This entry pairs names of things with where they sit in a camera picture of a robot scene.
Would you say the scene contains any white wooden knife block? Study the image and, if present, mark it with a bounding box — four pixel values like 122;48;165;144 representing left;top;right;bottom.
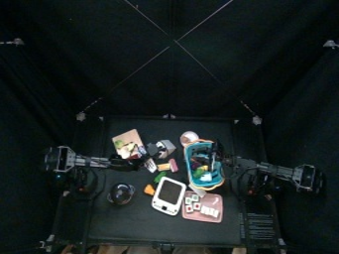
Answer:
154;138;178;159

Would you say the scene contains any white ridged toy piece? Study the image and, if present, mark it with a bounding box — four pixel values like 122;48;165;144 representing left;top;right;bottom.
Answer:
144;158;157;174

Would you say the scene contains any pale toy food slice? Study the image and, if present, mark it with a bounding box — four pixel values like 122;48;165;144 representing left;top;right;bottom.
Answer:
117;147;134;160

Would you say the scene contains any small pink box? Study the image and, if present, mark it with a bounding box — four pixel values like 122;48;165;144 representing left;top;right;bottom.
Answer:
156;158;180;174

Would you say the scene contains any green toy vegetable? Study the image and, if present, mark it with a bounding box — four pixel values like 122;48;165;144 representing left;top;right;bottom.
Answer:
152;171;168;184

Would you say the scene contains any orange toy food piece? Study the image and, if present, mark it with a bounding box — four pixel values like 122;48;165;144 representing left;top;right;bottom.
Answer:
142;184;157;196

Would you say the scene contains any white handheld game console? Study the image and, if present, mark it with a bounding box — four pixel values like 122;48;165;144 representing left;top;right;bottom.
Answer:
150;176;188;216

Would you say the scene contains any pink tray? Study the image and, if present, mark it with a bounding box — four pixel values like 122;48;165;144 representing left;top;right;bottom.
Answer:
181;190;225;224

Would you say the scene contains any white printed label sticker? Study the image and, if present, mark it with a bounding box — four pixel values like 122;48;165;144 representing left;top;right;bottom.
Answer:
246;211;277;241

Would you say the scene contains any teal basket with orange handles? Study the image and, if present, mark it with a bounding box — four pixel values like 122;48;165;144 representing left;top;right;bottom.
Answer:
182;138;226;191

